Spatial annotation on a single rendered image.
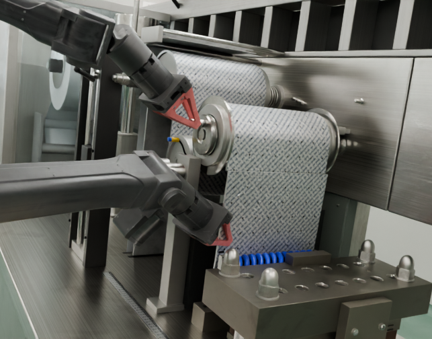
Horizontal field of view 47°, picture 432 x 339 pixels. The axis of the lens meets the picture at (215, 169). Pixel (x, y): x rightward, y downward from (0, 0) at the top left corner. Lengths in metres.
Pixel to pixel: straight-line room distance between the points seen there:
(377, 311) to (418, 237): 3.03
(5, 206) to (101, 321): 0.45
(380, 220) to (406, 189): 3.12
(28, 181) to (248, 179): 0.45
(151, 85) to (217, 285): 0.35
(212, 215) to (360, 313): 0.29
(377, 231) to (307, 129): 3.20
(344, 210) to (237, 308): 0.42
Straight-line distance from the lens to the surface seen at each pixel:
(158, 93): 0.84
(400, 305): 0.97
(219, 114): 0.89
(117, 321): 0.96
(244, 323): 0.78
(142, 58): 0.82
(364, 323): 0.88
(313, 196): 1.01
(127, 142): 1.60
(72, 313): 0.98
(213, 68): 1.14
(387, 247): 4.09
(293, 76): 1.27
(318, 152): 1.00
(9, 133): 1.79
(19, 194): 0.55
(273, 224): 0.96
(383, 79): 1.06
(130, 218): 0.77
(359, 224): 1.34
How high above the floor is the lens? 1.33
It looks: 9 degrees down
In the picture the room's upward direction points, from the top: 7 degrees clockwise
